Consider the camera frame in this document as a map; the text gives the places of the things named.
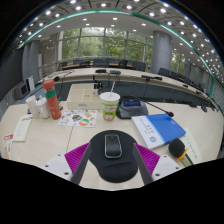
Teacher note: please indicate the blue and white book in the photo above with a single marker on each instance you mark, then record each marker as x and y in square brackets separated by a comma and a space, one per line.
[160, 128]

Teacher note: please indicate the black desk microphone units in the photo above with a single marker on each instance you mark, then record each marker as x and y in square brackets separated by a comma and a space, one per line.
[151, 77]

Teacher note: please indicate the black mouse pad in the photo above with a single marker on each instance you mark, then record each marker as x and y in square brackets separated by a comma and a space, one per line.
[115, 168]

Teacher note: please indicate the white paper cup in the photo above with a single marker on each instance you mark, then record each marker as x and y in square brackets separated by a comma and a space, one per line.
[32, 106]

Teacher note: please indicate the white booklet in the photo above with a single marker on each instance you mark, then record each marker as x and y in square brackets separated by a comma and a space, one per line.
[22, 127]

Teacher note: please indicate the black computer mouse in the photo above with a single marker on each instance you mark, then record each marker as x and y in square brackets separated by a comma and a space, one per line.
[113, 146]

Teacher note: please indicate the colourful sticker sheet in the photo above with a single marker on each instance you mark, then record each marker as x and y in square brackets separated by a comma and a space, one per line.
[78, 118]

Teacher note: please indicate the ceiling lights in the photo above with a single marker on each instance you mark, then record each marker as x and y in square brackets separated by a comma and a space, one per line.
[78, 8]

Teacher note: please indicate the white lidded mug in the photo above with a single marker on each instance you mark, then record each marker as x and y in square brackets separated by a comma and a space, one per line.
[43, 109]

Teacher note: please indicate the long curved conference desk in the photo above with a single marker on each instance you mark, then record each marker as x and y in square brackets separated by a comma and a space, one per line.
[80, 74]

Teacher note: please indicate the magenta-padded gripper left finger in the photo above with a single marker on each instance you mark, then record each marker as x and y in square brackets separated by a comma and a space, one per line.
[76, 158]

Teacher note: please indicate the red bottle with green band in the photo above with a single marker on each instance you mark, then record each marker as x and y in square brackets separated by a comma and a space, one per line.
[52, 103]

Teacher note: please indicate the cream compartment box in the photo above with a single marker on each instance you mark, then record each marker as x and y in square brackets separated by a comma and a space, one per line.
[83, 96]

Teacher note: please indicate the grey gooseneck microphone console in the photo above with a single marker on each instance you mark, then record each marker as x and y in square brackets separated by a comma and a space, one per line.
[131, 110]

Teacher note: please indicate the printed paper cup with straw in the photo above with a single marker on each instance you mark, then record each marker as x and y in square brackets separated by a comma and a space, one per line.
[109, 106]

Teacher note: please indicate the black handheld microphone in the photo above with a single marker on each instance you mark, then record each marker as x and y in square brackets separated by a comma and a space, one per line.
[176, 146]

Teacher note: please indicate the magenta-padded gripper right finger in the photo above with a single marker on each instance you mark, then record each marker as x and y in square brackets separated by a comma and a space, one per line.
[149, 159]

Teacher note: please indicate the dark office chairs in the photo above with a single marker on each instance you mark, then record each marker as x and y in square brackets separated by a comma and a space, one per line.
[138, 66]

